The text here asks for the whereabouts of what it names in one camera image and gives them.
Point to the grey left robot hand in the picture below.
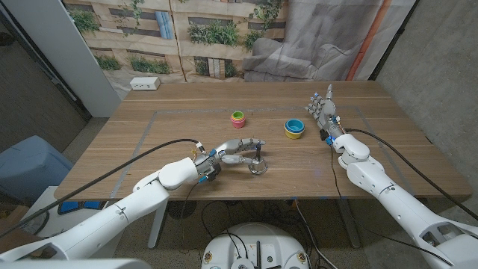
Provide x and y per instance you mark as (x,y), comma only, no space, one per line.
(228,147)

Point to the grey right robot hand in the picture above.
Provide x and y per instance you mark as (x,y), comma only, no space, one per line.
(328,112)

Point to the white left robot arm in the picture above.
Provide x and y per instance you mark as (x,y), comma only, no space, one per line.
(112,220)

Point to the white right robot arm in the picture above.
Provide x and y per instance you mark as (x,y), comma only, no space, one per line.
(396,205)

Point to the white robot shoulder cover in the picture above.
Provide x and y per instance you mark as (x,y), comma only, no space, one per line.
(74,264)

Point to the small yellow toy cup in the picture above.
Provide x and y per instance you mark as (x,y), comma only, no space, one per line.
(238,119)

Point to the green toy cup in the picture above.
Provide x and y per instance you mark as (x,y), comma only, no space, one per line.
(238,114)

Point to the light blue toy cup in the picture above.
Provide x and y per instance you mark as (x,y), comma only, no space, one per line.
(294,125)

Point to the dark blue toy cup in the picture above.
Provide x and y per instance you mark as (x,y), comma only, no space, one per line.
(294,132)

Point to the large yellow toy cup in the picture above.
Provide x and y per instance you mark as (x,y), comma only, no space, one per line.
(293,135)

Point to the round black floor object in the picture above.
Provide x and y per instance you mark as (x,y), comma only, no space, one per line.
(181,210)

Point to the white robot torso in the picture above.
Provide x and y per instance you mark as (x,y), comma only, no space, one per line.
(257,235)

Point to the printed backdrop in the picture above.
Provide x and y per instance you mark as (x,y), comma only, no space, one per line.
(224,45)

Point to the white power strip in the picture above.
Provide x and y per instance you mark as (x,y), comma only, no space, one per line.
(145,83)

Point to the white table leg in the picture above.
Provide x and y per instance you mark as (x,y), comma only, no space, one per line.
(157,228)

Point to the grey table leg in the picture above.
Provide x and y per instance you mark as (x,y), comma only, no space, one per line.
(349,228)

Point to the blue flat item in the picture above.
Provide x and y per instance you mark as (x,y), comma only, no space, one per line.
(74,206)

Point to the white floor platform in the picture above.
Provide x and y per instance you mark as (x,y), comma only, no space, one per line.
(52,201)

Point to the blue grey bin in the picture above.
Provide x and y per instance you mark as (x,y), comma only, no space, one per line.
(30,168)

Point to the grey sneaker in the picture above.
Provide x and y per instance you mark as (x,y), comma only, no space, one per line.
(35,223)

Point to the person's bare leg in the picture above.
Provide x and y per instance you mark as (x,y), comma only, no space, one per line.
(15,241)

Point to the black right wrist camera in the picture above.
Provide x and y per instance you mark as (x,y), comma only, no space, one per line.
(324,135)

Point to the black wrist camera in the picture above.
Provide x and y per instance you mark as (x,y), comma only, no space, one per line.
(214,175)
(324,135)

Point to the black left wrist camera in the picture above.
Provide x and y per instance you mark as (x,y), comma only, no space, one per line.
(214,175)

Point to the black backdrop frame pole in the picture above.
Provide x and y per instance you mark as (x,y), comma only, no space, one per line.
(394,42)

